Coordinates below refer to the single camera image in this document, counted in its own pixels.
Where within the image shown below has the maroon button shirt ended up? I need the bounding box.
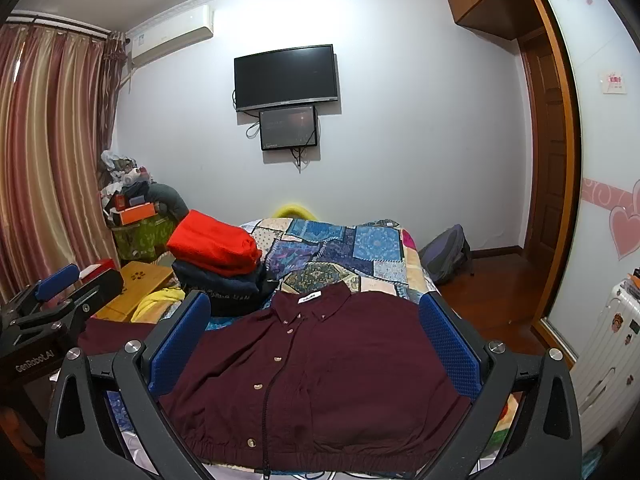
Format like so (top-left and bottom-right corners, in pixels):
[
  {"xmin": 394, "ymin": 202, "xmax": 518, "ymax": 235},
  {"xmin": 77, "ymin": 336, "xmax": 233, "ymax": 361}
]
[{"xmin": 77, "ymin": 280, "xmax": 474, "ymax": 476}]

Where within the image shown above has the clutter pile of clothes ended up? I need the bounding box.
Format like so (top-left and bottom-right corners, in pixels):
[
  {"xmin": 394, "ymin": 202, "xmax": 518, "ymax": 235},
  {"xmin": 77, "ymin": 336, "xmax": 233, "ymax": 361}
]
[{"xmin": 100, "ymin": 150, "xmax": 190, "ymax": 222}]

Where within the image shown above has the red white box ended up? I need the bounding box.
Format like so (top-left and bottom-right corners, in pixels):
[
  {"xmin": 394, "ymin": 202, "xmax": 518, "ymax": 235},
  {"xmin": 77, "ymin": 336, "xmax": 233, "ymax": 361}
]
[{"xmin": 79, "ymin": 258, "xmax": 117, "ymax": 284}]

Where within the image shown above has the wooden lap table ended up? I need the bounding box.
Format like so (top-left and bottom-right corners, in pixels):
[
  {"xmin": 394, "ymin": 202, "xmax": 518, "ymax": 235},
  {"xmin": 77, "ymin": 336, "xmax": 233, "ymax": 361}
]
[{"xmin": 92, "ymin": 261, "xmax": 172, "ymax": 322}]

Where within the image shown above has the yellow garment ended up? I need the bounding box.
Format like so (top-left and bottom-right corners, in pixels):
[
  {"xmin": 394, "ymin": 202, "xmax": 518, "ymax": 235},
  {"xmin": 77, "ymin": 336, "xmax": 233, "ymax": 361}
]
[{"xmin": 130, "ymin": 287, "xmax": 186, "ymax": 324}]

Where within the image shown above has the green cloth covered box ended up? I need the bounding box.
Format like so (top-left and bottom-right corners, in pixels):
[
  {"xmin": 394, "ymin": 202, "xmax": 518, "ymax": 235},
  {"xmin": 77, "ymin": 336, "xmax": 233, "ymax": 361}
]
[{"xmin": 112, "ymin": 214, "xmax": 176, "ymax": 262}]

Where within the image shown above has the orange box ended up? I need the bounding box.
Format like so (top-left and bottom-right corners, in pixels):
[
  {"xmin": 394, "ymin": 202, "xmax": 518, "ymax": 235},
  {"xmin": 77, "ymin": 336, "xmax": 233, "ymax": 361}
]
[{"xmin": 114, "ymin": 203, "xmax": 156, "ymax": 226}]

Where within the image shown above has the navy folded sweater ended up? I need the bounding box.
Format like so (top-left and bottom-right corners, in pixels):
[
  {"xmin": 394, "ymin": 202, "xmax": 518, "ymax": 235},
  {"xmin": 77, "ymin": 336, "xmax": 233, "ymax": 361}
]
[{"xmin": 171, "ymin": 260, "xmax": 279, "ymax": 318}]

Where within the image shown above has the white ribbed suitcase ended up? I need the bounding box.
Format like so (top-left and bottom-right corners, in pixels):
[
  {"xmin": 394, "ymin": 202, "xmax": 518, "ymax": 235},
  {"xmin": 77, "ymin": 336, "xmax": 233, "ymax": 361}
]
[{"xmin": 570, "ymin": 278, "xmax": 640, "ymax": 452}]

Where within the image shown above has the grey purple backpack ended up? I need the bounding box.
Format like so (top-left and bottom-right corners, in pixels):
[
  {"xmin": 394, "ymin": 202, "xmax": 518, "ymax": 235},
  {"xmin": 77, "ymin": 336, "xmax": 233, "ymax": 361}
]
[{"xmin": 419, "ymin": 224, "xmax": 473, "ymax": 284}]

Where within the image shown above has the red folded sweater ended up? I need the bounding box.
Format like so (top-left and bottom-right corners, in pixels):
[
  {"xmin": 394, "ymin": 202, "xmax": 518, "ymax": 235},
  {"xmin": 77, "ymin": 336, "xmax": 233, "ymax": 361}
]
[{"xmin": 167, "ymin": 209, "xmax": 262, "ymax": 278}]

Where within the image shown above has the striped pink curtain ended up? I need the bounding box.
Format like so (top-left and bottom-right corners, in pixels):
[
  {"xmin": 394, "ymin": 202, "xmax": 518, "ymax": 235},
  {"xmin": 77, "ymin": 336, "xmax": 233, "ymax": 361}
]
[{"xmin": 1, "ymin": 24, "xmax": 126, "ymax": 301}]

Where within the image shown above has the blue patchwork quilt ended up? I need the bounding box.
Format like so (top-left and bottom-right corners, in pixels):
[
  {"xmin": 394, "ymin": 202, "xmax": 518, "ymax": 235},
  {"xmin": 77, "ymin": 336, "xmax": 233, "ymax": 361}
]
[{"xmin": 106, "ymin": 216, "xmax": 522, "ymax": 480}]

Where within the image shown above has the white air conditioner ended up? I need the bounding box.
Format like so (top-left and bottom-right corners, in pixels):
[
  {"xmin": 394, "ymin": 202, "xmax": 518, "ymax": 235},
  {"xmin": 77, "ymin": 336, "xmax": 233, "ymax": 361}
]
[{"xmin": 129, "ymin": 4, "xmax": 214, "ymax": 68}]

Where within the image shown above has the wooden door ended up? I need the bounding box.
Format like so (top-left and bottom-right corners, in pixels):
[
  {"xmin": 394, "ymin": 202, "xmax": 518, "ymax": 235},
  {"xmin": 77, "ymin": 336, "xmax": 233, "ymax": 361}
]
[{"xmin": 521, "ymin": 34, "xmax": 566, "ymax": 271}]

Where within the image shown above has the small wall monitor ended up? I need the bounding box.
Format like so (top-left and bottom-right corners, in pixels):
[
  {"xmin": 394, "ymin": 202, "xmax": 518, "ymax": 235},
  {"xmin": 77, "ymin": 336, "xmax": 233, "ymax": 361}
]
[{"xmin": 259, "ymin": 105, "xmax": 318, "ymax": 152}]

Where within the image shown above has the black wall television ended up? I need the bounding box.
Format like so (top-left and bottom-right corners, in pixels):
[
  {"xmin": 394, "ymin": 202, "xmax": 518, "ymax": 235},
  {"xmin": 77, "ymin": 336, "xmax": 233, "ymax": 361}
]
[{"xmin": 234, "ymin": 44, "xmax": 338, "ymax": 110}]

